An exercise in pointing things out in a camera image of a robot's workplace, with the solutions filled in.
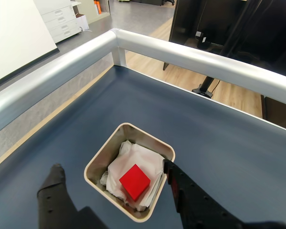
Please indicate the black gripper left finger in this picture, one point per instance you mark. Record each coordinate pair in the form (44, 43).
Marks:
(53, 198)

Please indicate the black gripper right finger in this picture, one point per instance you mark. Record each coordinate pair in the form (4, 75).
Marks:
(193, 205)

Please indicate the red cube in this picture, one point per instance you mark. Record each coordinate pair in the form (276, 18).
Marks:
(134, 181)

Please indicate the beige square box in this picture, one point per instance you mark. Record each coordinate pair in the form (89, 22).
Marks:
(102, 157)

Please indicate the white cardboard box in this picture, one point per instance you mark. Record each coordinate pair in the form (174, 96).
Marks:
(83, 21)

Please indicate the white crumpled tissue paper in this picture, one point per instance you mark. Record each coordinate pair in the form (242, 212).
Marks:
(138, 157)

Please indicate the black desk foot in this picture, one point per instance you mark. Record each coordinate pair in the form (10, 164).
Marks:
(205, 88)

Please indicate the dark low cabinet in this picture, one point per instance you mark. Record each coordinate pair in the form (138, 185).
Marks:
(280, 114)

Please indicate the silver metal railing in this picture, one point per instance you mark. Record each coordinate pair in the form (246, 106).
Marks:
(181, 55)

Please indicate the black power adapter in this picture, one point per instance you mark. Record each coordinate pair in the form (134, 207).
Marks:
(201, 39)

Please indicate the white drawer cabinet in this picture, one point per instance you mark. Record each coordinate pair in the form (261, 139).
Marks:
(59, 21)

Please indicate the black desk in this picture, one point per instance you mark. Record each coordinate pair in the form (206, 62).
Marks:
(219, 19)

